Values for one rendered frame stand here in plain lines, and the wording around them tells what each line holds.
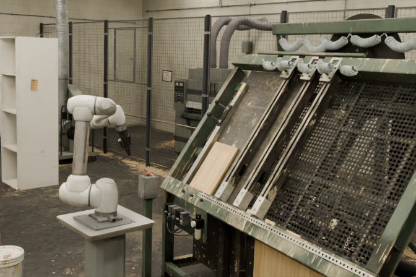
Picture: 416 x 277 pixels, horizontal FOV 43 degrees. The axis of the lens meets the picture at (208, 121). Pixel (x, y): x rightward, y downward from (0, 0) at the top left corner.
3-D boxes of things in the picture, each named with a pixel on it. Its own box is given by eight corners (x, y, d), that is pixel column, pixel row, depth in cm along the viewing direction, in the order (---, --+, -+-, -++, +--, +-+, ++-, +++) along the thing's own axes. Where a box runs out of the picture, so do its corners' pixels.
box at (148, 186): (137, 196, 421) (138, 175, 418) (151, 195, 427) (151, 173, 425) (143, 200, 411) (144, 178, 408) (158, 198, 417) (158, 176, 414)
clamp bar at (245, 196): (238, 208, 352) (213, 191, 340) (320, 65, 374) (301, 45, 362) (246, 212, 343) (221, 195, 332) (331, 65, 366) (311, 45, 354)
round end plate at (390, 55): (315, 114, 428) (320, 15, 418) (320, 114, 431) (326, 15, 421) (395, 127, 361) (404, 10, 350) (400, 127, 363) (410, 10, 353)
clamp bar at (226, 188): (219, 200, 371) (196, 183, 359) (299, 64, 394) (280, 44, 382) (227, 203, 363) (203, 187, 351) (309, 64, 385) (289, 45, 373)
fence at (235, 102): (186, 184, 413) (182, 182, 411) (246, 85, 431) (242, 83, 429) (189, 185, 409) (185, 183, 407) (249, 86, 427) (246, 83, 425)
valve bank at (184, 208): (157, 226, 405) (158, 196, 402) (173, 224, 412) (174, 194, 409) (188, 247, 363) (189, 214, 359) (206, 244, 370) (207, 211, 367)
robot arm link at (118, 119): (126, 119, 424) (110, 123, 423) (121, 101, 418) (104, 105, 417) (126, 123, 414) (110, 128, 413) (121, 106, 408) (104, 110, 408)
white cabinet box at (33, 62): (1, 181, 746) (-1, 36, 719) (41, 175, 784) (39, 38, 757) (18, 190, 700) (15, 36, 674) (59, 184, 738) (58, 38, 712)
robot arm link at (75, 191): (88, 208, 352) (56, 206, 352) (93, 204, 369) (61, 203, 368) (96, 95, 353) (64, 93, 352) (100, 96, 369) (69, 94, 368)
